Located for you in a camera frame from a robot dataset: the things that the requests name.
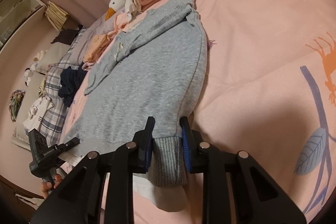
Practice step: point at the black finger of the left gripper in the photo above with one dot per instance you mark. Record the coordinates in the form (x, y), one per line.
(64, 147)

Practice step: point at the plaid blue grey pillow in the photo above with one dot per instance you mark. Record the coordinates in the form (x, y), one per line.
(53, 121)

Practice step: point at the colourful woven wall ornament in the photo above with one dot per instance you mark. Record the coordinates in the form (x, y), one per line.
(15, 102)

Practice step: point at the dark navy crumpled garment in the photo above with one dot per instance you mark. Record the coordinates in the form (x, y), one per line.
(70, 80)

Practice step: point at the yellow pleated fabric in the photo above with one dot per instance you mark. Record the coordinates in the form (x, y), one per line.
(56, 15)

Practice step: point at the beige headboard cushion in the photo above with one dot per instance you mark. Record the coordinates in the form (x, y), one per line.
(52, 56)

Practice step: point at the white printed garment on pillow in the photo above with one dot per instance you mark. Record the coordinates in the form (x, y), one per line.
(37, 112)

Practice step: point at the orange folded small clothes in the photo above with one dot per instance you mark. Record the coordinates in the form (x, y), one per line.
(98, 45)

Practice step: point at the grey New York sweatshirt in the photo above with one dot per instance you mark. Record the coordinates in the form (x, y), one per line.
(155, 70)

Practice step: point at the small plush toys on headboard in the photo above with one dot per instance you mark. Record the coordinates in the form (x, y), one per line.
(29, 72)

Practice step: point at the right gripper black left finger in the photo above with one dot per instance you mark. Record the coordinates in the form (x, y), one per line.
(100, 187)

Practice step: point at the person's left hand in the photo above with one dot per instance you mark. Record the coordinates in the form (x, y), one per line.
(46, 187)

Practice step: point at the pink floral duvet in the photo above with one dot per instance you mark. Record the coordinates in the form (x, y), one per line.
(270, 89)

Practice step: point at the dark brown cloth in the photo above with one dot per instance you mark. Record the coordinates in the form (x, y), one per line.
(67, 36)

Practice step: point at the white wall shelf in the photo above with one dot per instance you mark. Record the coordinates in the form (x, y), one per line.
(15, 13)

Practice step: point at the lilac grey bed sheet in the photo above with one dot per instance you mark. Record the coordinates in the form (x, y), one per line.
(75, 55)

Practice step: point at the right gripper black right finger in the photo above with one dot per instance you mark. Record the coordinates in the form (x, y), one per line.
(236, 188)

